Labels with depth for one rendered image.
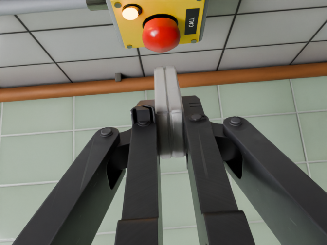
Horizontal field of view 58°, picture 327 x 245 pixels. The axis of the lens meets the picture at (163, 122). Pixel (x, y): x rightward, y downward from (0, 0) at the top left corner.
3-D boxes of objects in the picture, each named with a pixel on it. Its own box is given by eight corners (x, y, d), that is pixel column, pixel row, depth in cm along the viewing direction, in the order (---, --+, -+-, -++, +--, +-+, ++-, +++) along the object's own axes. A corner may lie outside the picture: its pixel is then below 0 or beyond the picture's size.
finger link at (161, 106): (172, 159, 16) (159, 160, 16) (167, 103, 22) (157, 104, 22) (169, 112, 15) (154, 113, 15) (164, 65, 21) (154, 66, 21)
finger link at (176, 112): (169, 112, 15) (184, 110, 15) (164, 65, 21) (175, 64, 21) (172, 159, 16) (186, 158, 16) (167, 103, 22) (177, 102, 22)
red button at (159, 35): (178, 26, 33) (142, 29, 33) (178, 4, 29) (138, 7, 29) (180, 55, 32) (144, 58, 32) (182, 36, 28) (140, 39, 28)
